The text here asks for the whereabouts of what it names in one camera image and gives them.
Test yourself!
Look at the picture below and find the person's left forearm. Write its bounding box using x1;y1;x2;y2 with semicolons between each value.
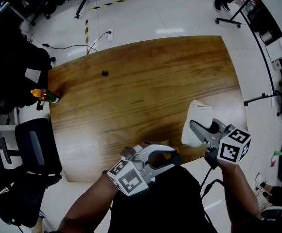
57;172;119;233

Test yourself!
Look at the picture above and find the black stand leg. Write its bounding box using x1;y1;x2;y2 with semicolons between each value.
243;90;282;118

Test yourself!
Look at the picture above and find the white cloth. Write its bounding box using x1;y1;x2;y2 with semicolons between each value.
181;100;214;147

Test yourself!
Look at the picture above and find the white box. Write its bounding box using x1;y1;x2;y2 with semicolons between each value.
264;37;282;61

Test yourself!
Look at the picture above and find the yellow black floor tape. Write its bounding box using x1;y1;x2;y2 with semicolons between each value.
84;0;168;55

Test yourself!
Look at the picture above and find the person's black shirt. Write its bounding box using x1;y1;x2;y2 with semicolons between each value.
108;165;218;233

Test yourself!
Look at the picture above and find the black office chair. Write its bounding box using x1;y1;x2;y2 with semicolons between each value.
14;117;63;177

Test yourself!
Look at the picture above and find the black floor cable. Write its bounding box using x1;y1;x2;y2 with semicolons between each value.
21;30;109;55

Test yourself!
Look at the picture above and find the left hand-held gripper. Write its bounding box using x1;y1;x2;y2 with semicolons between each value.
106;140;182;197

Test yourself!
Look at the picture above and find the black chair with clothing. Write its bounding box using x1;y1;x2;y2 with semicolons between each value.
0;7;56;109

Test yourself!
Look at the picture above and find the black bag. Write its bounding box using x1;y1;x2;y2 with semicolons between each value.
0;166;63;228

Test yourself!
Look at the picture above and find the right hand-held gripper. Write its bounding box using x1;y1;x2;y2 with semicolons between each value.
189;119;251;165

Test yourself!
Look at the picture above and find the black shelf rack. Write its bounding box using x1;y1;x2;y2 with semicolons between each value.
235;0;282;106

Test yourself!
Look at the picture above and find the metal pot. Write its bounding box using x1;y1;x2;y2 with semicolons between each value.
260;30;276;45

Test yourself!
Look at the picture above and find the black rolling stand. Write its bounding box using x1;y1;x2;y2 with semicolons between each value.
215;0;257;29

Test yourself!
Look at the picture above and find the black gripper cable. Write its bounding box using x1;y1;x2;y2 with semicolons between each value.
200;164;227;201

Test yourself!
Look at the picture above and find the white desk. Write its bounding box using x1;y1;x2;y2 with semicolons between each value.
0;105;20;133

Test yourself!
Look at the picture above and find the person's right forearm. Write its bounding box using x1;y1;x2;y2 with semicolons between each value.
217;160;262;222

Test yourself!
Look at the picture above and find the green bottle with orange cap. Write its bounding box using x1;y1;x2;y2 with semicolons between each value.
30;88;60;104

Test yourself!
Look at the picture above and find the white paper sheet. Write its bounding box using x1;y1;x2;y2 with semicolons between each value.
24;68;41;83

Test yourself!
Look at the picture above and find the pink green object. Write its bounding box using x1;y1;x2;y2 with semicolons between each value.
270;150;282;167

